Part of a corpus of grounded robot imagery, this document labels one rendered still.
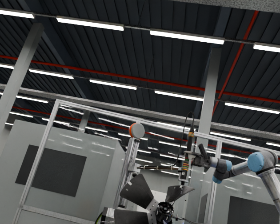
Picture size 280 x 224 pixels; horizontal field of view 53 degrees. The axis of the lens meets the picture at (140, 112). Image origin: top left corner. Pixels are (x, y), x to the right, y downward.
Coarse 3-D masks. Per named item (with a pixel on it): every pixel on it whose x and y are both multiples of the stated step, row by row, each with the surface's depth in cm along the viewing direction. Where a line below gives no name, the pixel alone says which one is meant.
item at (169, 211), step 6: (162, 204) 192; (168, 204) 192; (156, 210) 188; (162, 210) 187; (168, 210) 188; (156, 216) 188; (162, 216) 185; (168, 216) 184; (156, 222) 191; (162, 222) 187; (168, 222) 193
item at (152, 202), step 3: (153, 198) 199; (153, 201) 198; (156, 201) 197; (150, 204) 198; (153, 204) 197; (156, 204) 196; (147, 207) 198; (150, 207) 197; (153, 207) 196; (150, 210) 197; (153, 210) 196
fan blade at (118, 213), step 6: (114, 210) 180; (120, 210) 181; (126, 210) 182; (114, 216) 178; (120, 216) 179; (126, 216) 180; (132, 216) 181; (138, 216) 183; (144, 216) 184; (120, 222) 177; (126, 222) 178; (132, 222) 180; (138, 222) 182; (144, 222) 184
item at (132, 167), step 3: (129, 165) 253; (132, 165) 249; (135, 165) 248; (138, 165) 250; (129, 168) 251; (132, 168) 248; (135, 168) 247; (129, 171) 254; (132, 171) 250; (135, 171) 247; (138, 171) 249
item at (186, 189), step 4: (168, 188) 223; (172, 188) 220; (176, 188) 218; (180, 188) 216; (184, 188) 214; (188, 188) 213; (192, 188) 212; (168, 192) 217; (172, 192) 214; (176, 192) 211; (180, 192) 209; (184, 192) 208; (168, 196) 211; (172, 196) 207; (176, 196) 205; (180, 196) 203; (168, 200) 205; (172, 200) 201
